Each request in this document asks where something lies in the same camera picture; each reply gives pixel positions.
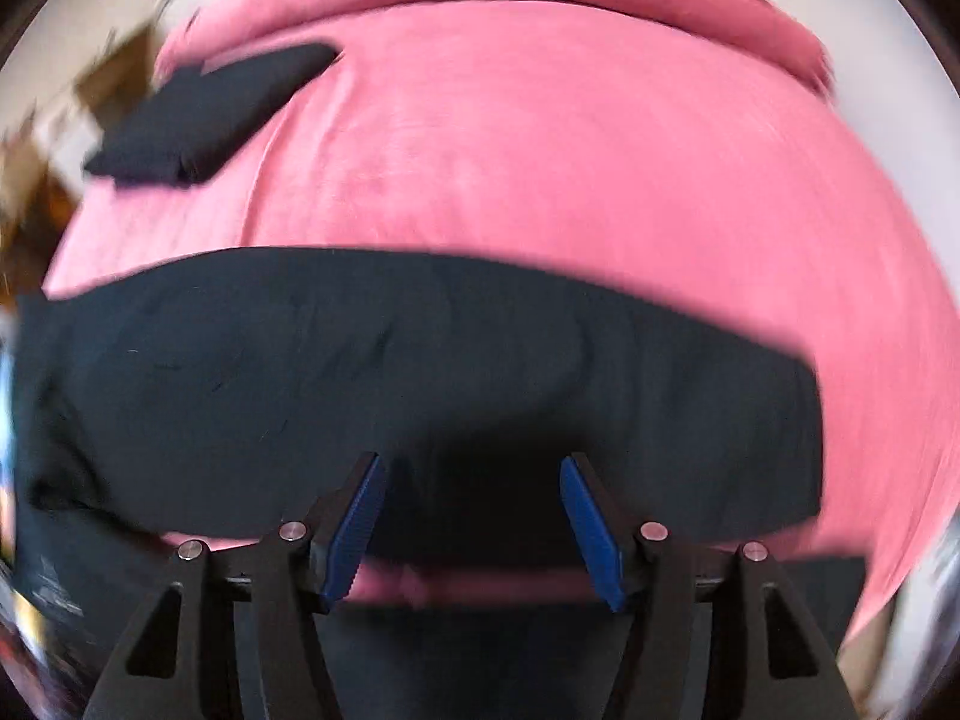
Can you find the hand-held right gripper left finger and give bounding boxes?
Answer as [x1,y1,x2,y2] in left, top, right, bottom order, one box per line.
[82,452,389,720]

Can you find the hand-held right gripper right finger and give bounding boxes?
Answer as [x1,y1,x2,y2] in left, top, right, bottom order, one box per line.
[559,452,860,720]

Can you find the black pants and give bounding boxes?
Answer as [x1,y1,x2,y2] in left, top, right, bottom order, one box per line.
[15,246,826,541]
[82,41,342,187]

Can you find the folded black pants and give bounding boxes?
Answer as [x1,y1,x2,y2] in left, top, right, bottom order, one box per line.
[82,41,342,187]

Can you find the dark cloth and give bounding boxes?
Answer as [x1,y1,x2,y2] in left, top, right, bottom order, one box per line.
[11,502,162,631]

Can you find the pink fleece bed sheet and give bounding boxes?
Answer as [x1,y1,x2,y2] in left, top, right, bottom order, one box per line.
[41,0,950,653]

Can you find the wooden desk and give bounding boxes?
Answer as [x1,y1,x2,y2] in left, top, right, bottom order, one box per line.
[0,30,162,241]

